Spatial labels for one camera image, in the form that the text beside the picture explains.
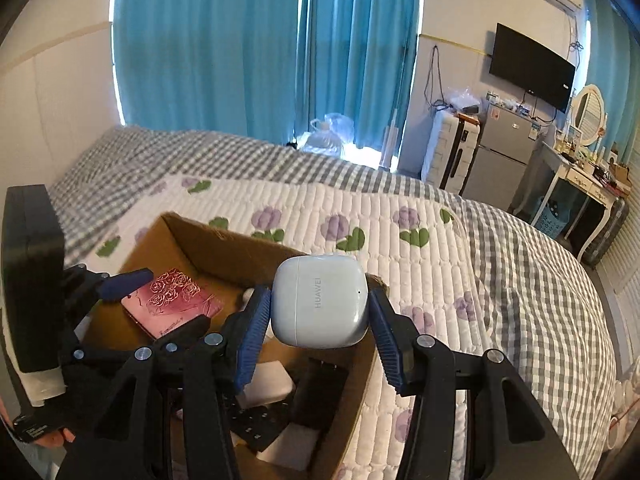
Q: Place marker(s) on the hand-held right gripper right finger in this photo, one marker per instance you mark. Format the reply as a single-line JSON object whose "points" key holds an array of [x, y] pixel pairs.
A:
{"points": [[385, 335]]}

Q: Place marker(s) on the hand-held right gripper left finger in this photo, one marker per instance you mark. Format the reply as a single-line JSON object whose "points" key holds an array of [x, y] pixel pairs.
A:
{"points": [[250, 335]]}

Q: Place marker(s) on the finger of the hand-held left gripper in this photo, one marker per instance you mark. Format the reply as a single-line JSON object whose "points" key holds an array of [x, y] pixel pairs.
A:
{"points": [[190, 332], [125, 284]]}

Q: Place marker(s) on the pink patterned box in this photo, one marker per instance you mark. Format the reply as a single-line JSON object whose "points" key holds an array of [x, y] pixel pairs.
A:
{"points": [[170, 302]]}

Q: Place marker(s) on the white power adapter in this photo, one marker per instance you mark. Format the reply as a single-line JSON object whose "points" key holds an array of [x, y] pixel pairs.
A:
{"points": [[267, 385]]}

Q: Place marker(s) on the white earbuds case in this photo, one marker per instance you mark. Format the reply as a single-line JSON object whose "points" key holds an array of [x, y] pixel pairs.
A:
{"points": [[320, 300]]}

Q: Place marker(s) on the black power adapter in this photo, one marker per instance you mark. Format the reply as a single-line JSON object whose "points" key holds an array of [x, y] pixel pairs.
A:
{"points": [[320, 392]]}

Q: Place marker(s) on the black remote control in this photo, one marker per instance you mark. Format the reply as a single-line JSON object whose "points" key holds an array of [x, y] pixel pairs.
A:
{"points": [[260, 427]]}

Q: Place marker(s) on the quilted floral mat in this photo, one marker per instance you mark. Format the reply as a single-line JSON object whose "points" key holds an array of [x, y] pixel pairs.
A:
{"points": [[350, 220]]}

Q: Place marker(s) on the white upright pole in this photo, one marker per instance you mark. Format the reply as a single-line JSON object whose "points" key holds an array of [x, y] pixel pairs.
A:
{"points": [[390, 145]]}

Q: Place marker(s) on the white suitcase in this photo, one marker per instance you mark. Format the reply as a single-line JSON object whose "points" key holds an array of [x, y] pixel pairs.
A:
{"points": [[447, 152]]}

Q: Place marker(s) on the blue plastic basket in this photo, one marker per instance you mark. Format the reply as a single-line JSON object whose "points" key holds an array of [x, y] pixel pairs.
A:
{"points": [[552, 217]]}

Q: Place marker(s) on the clear plastic bag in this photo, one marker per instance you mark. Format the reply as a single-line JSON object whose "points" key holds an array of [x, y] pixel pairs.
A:
{"points": [[327, 137]]}

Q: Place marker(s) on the silver small fridge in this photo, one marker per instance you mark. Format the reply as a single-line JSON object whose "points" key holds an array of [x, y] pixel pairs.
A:
{"points": [[500, 160]]}

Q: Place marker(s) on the dark suitcase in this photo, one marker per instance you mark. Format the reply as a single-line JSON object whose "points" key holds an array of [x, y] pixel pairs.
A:
{"points": [[607, 235]]}

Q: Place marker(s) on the white slatted wardrobe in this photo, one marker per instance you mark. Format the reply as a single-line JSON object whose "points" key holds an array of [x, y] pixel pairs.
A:
{"points": [[625, 290]]}

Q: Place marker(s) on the plastic bag on suitcase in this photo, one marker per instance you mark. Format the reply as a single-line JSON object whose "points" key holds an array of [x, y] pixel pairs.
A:
{"points": [[462, 100]]}

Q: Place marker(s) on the white dressing table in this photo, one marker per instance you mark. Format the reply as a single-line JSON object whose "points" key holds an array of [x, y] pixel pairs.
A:
{"points": [[575, 175]]}

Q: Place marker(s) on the wide blue curtain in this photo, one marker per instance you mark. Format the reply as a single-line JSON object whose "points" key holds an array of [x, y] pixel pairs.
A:
{"points": [[210, 50]]}

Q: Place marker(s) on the narrow blue curtain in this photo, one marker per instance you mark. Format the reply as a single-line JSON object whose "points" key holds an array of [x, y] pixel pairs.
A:
{"points": [[360, 50]]}

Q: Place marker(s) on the small brown cardboard box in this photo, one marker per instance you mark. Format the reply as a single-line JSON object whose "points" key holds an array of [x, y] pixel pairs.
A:
{"points": [[620, 170]]}

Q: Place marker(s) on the oval white mirror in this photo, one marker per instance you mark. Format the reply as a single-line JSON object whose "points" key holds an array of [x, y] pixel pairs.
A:
{"points": [[587, 112]]}

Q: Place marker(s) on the blue curtain beside wardrobe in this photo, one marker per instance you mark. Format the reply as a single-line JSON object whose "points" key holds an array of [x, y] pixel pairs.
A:
{"points": [[612, 60]]}

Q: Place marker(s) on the black wall television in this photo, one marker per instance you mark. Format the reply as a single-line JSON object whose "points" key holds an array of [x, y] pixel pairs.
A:
{"points": [[530, 67]]}

